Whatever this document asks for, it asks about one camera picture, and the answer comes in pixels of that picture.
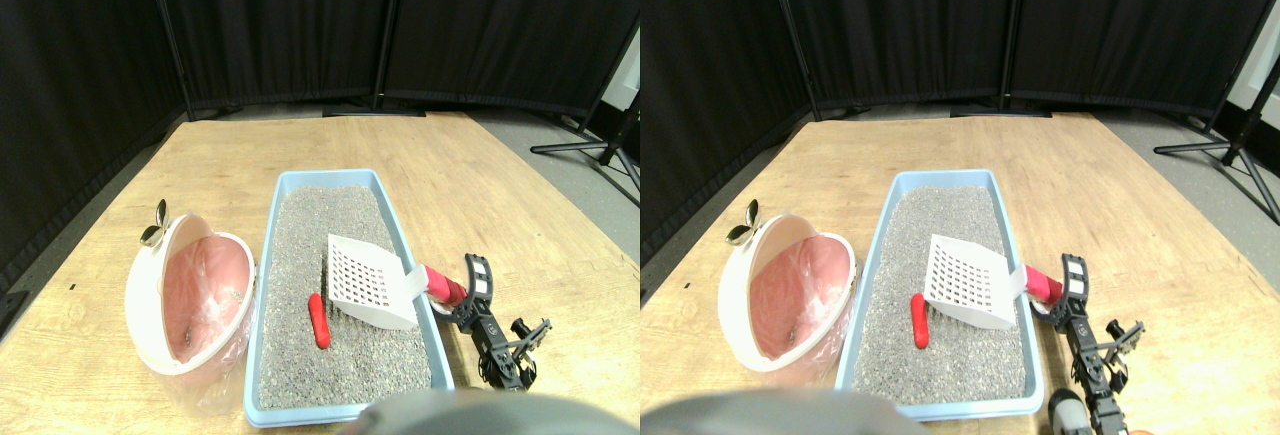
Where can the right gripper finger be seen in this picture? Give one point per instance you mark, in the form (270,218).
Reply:
(480,277)
(1075,277)

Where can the red lump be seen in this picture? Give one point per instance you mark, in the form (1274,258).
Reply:
(319,321)
(919,321)

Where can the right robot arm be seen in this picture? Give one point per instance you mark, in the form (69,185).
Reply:
(505,370)
(1100,395)

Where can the blue litter tray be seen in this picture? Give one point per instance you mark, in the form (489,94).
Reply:
(350,375)
(950,375)

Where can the black tripod stand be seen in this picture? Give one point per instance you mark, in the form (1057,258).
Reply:
(612,145)
(1240,145)

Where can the white shelf unit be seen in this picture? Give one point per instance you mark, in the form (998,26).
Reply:
(626,75)

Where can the white bin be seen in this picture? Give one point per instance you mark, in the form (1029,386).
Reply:
(742,295)
(150,295)

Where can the black bracket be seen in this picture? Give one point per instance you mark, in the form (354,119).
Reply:
(530,333)
(1125,337)

